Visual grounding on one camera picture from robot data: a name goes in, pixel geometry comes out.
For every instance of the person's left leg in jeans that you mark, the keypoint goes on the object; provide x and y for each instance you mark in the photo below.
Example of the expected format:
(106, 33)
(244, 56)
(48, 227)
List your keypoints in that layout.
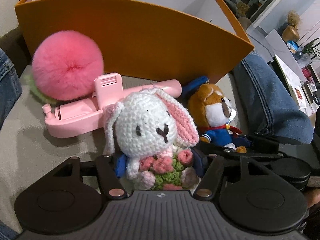
(8, 85)

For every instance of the orange cardboard box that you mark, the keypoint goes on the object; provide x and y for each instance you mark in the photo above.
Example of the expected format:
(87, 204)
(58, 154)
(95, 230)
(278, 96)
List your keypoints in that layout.
(140, 42)

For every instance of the person's leg in jeans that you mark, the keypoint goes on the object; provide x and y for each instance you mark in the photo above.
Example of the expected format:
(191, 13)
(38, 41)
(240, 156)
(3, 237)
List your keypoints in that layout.
(270, 97)
(8, 85)

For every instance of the white crochet bunny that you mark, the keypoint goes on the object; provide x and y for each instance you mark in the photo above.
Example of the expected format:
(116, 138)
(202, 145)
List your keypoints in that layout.
(147, 125)

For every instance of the brown sailor bear plush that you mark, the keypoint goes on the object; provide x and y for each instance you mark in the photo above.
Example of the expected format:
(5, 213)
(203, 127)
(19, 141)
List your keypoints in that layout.
(215, 107)

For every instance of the pink fluffy pom-pom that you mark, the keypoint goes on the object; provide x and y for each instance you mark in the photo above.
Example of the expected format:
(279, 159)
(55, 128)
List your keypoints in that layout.
(67, 65)

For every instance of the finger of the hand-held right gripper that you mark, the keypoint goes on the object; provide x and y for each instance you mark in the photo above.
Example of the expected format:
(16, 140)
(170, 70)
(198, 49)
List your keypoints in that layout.
(275, 138)
(250, 153)

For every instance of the person's right leg in jeans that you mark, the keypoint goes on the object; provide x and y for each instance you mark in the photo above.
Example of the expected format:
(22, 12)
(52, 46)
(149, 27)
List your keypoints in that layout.
(270, 97)

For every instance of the green potted plant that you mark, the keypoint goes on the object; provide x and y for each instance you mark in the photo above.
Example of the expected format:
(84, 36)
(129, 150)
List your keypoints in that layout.
(311, 48)

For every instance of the pink plastic device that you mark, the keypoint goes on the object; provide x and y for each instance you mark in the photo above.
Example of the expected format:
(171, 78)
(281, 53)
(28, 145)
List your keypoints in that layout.
(75, 117)

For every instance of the person's right hand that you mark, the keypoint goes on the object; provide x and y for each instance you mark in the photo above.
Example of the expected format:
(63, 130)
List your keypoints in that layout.
(314, 198)

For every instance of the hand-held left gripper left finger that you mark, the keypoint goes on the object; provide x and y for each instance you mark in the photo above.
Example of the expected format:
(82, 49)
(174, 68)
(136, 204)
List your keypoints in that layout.
(119, 167)

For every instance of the gold vase with dried plant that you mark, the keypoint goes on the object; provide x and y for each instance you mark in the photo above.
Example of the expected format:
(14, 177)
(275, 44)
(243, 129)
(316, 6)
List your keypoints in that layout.
(291, 30)

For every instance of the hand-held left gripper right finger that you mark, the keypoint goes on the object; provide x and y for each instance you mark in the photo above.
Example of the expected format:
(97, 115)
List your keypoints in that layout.
(200, 166)

